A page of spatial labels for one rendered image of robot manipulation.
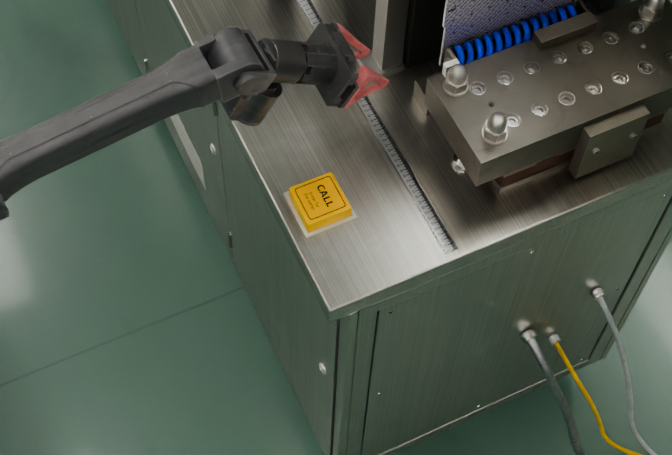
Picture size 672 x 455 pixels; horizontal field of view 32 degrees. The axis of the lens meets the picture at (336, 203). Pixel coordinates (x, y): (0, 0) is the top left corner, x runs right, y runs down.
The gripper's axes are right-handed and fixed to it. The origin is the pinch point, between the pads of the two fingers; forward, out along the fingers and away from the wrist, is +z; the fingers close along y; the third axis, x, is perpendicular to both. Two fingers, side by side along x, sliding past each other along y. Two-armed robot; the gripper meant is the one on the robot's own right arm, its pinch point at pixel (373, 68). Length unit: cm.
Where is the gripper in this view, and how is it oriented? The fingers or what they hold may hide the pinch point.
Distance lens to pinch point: 166.2
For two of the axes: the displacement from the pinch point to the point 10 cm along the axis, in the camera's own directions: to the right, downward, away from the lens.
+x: 5.1, -6.2, -6.0
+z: 7.5, -0.2, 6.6
